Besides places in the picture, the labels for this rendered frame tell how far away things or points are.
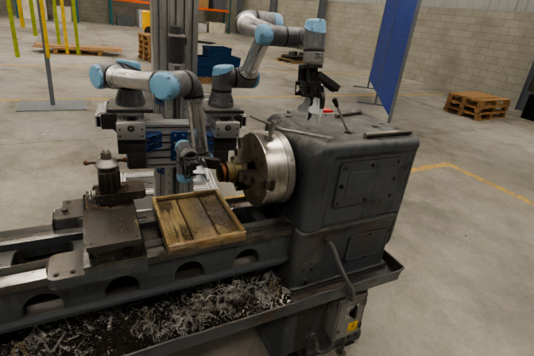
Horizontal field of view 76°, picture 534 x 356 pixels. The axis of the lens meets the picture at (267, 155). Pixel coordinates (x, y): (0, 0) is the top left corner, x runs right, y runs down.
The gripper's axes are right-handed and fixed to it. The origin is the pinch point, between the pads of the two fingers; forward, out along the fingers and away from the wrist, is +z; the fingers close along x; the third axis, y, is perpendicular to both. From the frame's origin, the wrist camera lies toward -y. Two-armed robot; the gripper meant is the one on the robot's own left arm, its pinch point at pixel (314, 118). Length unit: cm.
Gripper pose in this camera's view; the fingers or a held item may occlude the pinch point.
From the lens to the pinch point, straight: 133.3
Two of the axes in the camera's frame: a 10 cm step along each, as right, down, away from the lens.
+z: -0.3, 9.7, 2.4
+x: 4.5, 2.3, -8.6
